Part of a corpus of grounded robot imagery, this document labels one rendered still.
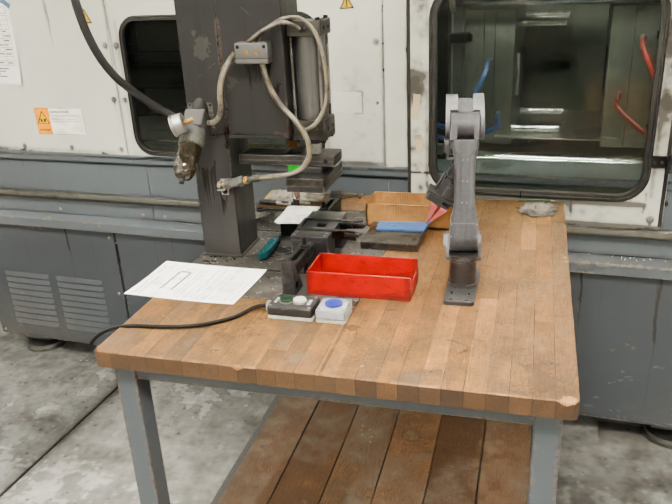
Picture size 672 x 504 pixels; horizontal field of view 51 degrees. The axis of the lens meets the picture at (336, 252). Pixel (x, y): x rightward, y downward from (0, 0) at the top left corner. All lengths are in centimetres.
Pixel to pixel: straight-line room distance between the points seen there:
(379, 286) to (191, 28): 78
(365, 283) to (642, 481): 136
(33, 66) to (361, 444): 191
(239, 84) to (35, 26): 138
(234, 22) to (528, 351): 102
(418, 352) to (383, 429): 96
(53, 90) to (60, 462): 142
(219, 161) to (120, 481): 128
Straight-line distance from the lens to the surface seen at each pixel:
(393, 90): 241
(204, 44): 184
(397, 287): 164
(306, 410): 249
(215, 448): 274
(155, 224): 291
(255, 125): 182
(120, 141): 292
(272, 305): 160
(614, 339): 259
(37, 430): 308
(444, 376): 138
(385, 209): 210
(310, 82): 178
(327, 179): 179
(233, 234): 194
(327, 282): 168
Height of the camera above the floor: 164
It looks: 22 degrees down
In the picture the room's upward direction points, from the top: 3 degrees counter-clockwise
